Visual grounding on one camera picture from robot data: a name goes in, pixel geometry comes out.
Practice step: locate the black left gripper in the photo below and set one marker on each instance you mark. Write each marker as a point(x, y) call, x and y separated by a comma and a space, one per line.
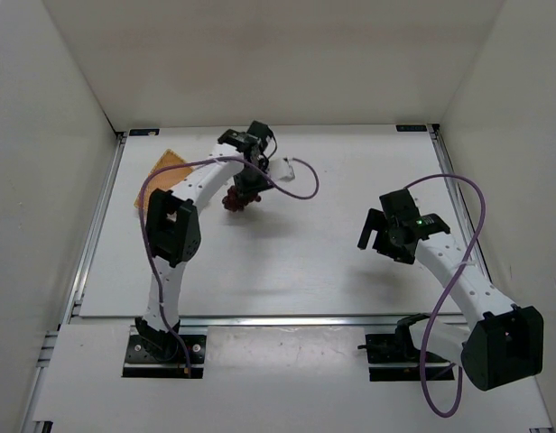
point(247, 188)

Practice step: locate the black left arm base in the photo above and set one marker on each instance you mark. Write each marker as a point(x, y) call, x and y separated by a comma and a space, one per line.
point(154, 353)

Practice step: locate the right aluminium frame rail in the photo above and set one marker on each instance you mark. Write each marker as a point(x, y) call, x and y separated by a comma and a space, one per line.
point(463, 212)

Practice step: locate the front aluminium frame rail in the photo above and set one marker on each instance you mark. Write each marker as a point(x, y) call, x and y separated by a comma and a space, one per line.
point(289, 321)

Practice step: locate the aluminium frame rail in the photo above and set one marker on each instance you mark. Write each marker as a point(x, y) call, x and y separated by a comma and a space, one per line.
point(289, 321)
point(463, 212)
point(77, 287)

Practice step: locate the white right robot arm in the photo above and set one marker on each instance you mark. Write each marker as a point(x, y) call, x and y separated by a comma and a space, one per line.
point(503, 342)

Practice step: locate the dark red fake grape bunch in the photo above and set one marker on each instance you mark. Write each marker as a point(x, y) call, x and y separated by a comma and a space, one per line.
point(236, 201)

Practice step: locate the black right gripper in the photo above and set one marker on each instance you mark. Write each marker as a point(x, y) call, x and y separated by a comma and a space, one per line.
point(378, 236)

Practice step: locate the triangular woven bamboo basket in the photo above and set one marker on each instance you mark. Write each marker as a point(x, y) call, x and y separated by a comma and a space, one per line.
point(166, 180)

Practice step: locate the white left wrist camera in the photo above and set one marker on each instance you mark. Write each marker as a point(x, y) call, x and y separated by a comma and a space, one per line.
point(281, 169)

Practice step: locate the left aluminium frame rail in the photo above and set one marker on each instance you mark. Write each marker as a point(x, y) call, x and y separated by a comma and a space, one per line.
point(77, 287)

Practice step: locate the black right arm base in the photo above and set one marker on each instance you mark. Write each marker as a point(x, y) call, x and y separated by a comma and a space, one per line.
point(392, 357)

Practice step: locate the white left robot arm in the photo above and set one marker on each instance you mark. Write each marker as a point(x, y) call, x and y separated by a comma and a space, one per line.
point(172, 234)

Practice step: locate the blue label right corner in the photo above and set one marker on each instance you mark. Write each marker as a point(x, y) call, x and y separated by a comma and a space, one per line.
point(411, 128)

